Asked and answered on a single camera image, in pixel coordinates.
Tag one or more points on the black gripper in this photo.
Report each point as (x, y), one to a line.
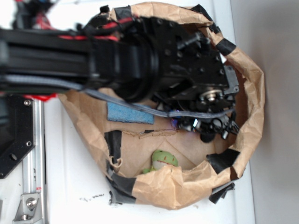
(197, 89)

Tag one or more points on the green plush frog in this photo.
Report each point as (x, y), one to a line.
(160, 159)

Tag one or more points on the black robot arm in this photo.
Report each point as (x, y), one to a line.
(150, 64)

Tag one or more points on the blue sponge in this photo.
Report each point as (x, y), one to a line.
(119, 113)

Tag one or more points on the brown paper bin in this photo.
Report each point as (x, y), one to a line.
(123, 150)

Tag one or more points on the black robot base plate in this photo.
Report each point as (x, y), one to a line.
(16, 132)

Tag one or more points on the aluminium extrusion rail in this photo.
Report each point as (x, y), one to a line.
(34, 164)

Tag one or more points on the metal corner bracket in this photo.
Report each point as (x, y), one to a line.
(29, 210)

